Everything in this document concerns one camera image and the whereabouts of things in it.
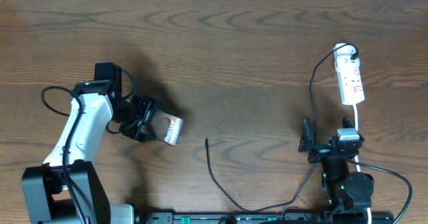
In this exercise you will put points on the white USB charger plug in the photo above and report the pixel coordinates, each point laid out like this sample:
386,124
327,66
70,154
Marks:
345,49

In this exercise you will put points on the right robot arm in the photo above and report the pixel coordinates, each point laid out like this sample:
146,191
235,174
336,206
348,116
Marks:
349,193

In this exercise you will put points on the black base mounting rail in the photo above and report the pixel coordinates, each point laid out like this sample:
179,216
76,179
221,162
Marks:
244,218

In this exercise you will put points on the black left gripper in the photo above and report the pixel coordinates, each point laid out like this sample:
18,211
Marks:
148,107

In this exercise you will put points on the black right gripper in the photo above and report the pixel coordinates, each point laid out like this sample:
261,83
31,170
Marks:
319,152

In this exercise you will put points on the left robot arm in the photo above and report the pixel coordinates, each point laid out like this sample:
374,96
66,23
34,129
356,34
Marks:
66,188

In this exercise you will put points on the white power strip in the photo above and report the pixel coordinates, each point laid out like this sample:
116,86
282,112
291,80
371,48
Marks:
349,80

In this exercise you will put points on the bronze Galaxy smartphone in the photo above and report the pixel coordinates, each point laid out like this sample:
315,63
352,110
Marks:
166,127

